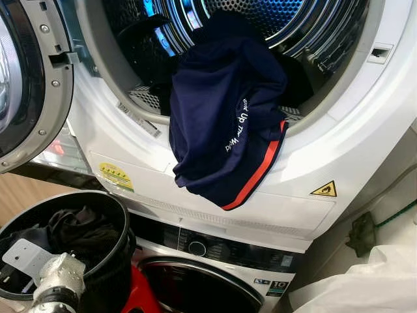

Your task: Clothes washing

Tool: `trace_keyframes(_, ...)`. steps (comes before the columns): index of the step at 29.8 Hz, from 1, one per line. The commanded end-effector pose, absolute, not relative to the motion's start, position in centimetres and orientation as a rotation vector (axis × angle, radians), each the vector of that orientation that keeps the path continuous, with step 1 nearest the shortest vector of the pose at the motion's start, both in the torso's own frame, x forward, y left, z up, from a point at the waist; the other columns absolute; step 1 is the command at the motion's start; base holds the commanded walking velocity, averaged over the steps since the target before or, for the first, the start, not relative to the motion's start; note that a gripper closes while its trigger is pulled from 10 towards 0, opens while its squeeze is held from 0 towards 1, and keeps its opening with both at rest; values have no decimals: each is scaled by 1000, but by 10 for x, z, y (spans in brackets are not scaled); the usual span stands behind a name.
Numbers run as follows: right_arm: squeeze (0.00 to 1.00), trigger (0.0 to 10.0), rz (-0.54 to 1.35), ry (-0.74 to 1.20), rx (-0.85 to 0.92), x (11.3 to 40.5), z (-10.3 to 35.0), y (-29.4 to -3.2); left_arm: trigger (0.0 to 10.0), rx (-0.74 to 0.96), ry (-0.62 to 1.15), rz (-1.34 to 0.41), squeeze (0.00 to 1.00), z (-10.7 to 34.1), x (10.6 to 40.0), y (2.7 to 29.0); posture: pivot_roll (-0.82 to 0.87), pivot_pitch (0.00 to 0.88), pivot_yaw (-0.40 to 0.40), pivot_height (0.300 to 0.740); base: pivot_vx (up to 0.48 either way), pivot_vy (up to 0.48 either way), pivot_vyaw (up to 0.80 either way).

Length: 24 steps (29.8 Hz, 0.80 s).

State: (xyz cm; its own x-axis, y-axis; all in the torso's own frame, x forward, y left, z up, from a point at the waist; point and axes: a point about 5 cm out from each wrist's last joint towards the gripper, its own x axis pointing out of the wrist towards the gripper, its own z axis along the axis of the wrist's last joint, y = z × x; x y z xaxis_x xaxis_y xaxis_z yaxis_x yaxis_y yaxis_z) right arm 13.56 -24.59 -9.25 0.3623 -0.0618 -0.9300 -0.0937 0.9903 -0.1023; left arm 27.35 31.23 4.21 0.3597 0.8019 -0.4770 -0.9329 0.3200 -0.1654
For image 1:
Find navy shirt with red stripe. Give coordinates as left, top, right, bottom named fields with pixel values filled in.
left=169, top=11, right=290, bottom=211

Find white washing machine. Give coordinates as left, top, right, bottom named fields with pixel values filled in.
left=126, top=211, right=315, bottom=313

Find dark brown crumpled clothes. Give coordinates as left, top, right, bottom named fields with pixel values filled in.
left=44, top=206, right=122, bottom=263

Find white tumble dryer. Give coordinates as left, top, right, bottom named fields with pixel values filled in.
left=60, top=0, right=417, bottom=254

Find yellow triangle warning sticker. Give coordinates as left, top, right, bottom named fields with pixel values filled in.
left=310, top=180, right=338, bottom=198

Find white cloth bag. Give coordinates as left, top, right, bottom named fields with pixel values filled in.
left=289, top=244, right=417, bottom=313

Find black washer control knob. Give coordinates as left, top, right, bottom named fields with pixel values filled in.
left=188, top=239, right=209, bottom=258

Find dark round washer door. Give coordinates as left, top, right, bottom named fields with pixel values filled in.
left=136, top=255, right=265, bottom=313

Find yellow energy label sticker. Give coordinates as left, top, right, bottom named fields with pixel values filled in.
left=98, top=162, right=135, bottom=192

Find red plastic stool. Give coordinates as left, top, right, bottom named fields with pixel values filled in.
left=120, top=263, right=165, bottom=313

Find black round laundry bucket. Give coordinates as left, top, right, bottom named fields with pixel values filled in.
left=0, top=190, right=137, bottom=313

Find silver round dryer door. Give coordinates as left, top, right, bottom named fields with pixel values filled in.
left=0, top=0, right=75, bottom=174

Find thin green cable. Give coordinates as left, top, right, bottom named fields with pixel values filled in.
left=374, top=200, right=417, bottom=229

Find dark green wall bracket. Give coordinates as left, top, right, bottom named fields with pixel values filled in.
left=345, top=211, right=379, bottom=258

